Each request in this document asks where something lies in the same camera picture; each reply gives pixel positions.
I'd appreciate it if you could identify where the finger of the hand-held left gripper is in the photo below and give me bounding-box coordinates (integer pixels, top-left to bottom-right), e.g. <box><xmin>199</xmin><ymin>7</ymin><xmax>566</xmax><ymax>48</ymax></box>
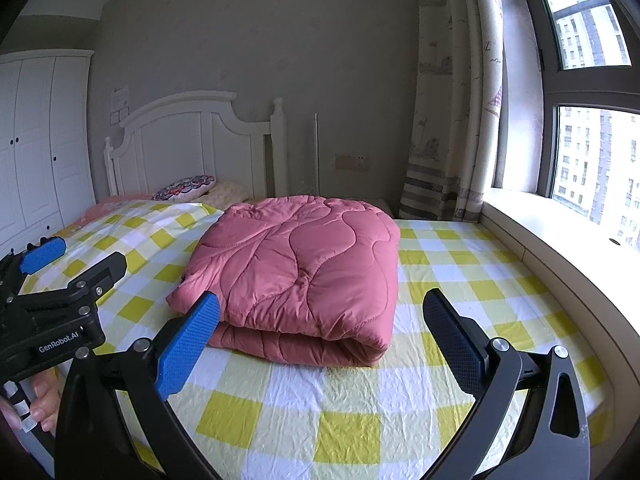
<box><xmin>15</xmin><ymin>251</ymin><xmax>127</xmax><ymax>313</ymax></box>
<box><xmin>0</xmin><ymin>236</ymin><xmax>68</xmax><ymax>302</ymax></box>

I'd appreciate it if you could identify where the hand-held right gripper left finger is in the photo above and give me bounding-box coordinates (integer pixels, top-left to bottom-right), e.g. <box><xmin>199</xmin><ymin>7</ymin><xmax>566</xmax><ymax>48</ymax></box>
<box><xmin>54</xmin><ymin>291</ymin><xmax>222</xmax><ymax>480</ymax></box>

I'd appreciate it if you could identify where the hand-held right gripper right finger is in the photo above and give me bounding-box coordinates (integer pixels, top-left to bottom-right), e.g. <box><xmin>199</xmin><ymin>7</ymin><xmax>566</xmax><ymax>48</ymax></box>
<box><xmin>422</xmin><ymin>288</ymin><xmax>593</xmax><ymax>480</ymax></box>

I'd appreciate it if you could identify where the pink quilted jacket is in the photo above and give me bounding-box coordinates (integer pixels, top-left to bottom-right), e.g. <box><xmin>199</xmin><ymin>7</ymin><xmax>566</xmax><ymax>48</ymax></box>
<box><xmin>166</xmin><ymin>196</ymin><xmax>401</xmax><ymax>367</ymax></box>

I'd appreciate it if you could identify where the person's left hand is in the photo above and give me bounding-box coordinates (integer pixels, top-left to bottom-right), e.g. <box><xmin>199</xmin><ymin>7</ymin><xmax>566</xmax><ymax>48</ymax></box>
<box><xmin>29</xmin><ymin>367</ymin><xmax>63</xmax><ymax>433</ymax></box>

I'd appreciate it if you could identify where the pink blanket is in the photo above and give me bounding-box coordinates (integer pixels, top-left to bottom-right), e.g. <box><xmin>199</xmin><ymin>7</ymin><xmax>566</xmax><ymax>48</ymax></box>
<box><xmin>82</xmin><ymin>194</ymin><xmax>156</xmax><ymax>223</ymax></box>

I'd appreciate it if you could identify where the white wardrobe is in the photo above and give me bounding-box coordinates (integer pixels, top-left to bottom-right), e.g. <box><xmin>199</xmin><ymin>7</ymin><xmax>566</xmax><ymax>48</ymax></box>
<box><xmin>0</xmin><ymin>49</ymin><xmax>97</xmax><ymax>261</ymax></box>

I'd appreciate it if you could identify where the patterned colourful pillow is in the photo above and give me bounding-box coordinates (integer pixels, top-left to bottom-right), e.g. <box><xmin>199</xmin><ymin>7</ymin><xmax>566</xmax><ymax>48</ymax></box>
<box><xmin>151</xmin><ymin>175</ymin><xmax>216</xmax><ymax>202</ymax></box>

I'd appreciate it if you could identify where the bed with yellow checkered sheet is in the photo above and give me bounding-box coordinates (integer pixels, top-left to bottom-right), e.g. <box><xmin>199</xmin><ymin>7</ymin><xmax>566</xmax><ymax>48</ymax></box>
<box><xmin>10</xmin><ymin>195</ymin><xmax>608</xmax><ymax>480</ymax></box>

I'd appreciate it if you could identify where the beige pillow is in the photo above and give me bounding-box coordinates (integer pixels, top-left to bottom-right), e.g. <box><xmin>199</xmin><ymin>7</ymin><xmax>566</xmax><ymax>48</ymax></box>
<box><xmin>205</xmin><ymin>181</ymin><xmax>251</xmax><ymax>210</ymax></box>

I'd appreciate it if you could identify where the cream window sill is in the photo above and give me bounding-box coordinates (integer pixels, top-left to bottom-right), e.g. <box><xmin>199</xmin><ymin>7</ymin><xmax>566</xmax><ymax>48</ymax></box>
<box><xmin>480</xmin><ymin>187</ymin><xmax>640</xmax><ymax>411</ymax></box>

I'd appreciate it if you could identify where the white wooden headboard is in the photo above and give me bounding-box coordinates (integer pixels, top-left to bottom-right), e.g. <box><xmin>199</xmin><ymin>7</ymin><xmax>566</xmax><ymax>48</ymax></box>
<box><xmin>103</xmin><ymin>91</ymin><xmax>290</xmax><ymax>201</ymax></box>

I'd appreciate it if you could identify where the white pole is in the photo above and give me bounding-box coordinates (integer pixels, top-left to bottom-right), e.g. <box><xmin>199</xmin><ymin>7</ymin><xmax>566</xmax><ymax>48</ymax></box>
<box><xmin>312</xmin><ymin>112</ymin><xmax>321</xmax><ymax>196</ymax></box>

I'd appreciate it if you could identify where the dark framed window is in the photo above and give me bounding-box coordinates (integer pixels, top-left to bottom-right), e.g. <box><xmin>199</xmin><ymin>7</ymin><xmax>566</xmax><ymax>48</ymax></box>
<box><xmin>510</xmin><ymin>0</ymin><xmax>640</xmax><ymax>251</ymax></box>

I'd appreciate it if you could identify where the beige printed curtain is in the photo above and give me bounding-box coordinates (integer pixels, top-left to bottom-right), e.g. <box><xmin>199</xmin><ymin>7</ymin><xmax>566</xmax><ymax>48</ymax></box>
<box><xmin>402</xmin><ymin>0</ymin><xmax>503</xmax><ymax>222</ymax></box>

